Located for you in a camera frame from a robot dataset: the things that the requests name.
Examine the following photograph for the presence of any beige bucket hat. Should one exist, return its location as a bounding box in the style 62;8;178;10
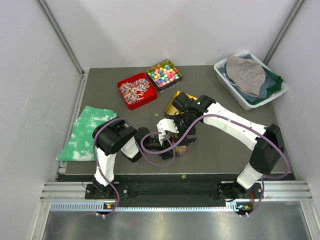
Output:
226;55;266;97

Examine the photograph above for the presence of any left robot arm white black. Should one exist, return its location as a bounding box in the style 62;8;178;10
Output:
85;117;150;200

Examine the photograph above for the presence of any tin with colourful cube candies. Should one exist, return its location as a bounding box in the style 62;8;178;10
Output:
145;59;183;93

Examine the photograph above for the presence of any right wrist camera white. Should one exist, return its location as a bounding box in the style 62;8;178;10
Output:
156;118;179;134

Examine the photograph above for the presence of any clear plastic jar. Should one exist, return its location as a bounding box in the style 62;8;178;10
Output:
174;145;187;157

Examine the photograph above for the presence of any green white cloth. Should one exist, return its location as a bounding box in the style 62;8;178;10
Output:
57;106;117;162

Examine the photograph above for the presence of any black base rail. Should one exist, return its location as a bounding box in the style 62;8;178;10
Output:
84;173;266;207

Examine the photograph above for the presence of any golden tin with star candies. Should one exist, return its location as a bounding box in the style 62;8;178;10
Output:
164;90;198;119

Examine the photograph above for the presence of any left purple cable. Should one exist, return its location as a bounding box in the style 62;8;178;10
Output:
91;117;177;218

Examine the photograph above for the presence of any purple cable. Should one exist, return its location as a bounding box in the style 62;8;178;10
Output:
140;113;291;218
91;117;177;218

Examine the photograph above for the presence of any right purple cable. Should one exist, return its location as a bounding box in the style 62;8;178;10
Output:
140;113;291;218

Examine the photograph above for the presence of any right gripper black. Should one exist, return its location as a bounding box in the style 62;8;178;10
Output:
168;114;199;147

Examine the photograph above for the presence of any blue-grey garment in basket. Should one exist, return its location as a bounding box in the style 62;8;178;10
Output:
237;73;277;102

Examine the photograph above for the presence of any green garment in basket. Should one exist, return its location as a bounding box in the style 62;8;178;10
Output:
246;67;284;105

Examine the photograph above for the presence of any white plastic basket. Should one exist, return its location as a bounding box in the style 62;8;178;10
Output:
214;52;288;111

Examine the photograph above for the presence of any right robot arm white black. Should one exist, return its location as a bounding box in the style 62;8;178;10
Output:
171;92;284;201

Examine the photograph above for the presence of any red tin with lollipops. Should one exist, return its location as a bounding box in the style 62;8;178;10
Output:
117;72;158;110

